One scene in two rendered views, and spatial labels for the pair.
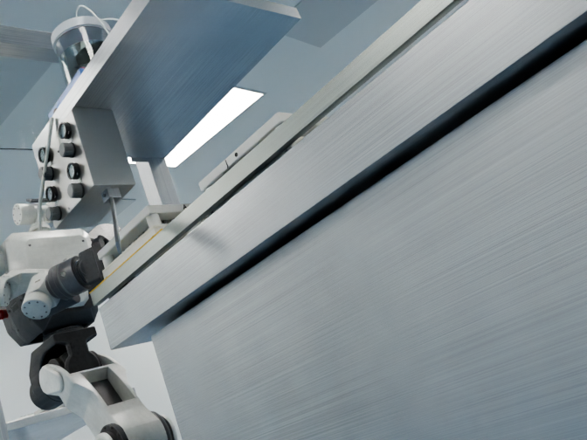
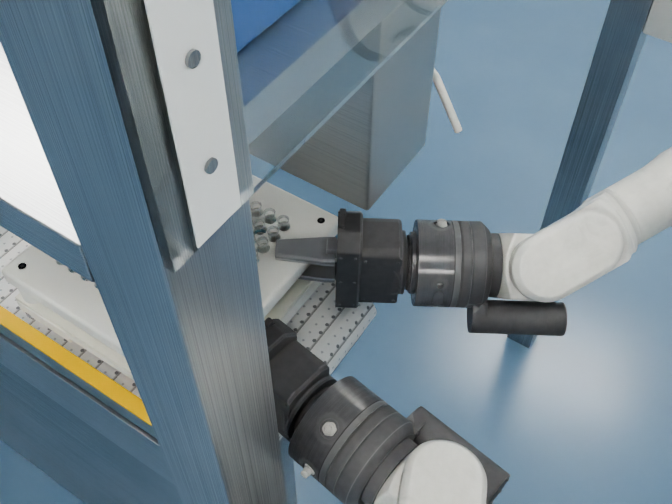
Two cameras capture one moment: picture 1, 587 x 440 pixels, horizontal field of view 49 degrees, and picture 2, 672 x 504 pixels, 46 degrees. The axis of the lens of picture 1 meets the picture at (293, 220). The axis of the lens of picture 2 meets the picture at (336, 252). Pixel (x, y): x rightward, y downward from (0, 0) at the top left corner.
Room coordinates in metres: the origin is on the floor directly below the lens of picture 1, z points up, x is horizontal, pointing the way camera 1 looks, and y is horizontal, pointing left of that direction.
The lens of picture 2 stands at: (1.94, 0.36, 1.62)
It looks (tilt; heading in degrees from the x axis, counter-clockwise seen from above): 51 degrees down; 171
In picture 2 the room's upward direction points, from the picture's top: straight up
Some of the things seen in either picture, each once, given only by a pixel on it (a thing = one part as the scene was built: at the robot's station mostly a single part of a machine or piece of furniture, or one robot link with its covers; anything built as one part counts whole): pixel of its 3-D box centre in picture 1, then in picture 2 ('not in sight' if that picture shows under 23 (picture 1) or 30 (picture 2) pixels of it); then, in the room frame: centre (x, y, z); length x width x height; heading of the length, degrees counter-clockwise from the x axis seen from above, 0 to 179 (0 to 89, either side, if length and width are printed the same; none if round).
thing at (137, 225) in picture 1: (168, 230); (176, 248); (1.41, 0.28, 0.99); 0.25 x 0.24 x 0.02; 48
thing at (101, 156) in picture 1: (83, 169); (297, 47); (1.37, 0.42, 1.20); 0.22 x 0.11 x 0.20; 48
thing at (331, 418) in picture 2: not in sight; (305, 405); (1.61, 0.39, 0.99); 0.12 x 0.10 x 0.13; 40
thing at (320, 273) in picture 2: not in sight; (306, 269); (1.44, 0.41, 0.98); 0.06 x 0.03 x 0.02; 80
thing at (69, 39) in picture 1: (88, 58); not in sight; (1.42, 0.34, 1.51); 0.15 x 0.15 x 0.19
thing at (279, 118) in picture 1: (286, 155); not in sight; (1.13, -0.03, 0.95); 0.25 x 0.24 x 0.02; 138
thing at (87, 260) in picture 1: (88, 269); (395, 260); (1.46, 0.50, 0.99); 0.12 x 0.10 x 0.13; 80
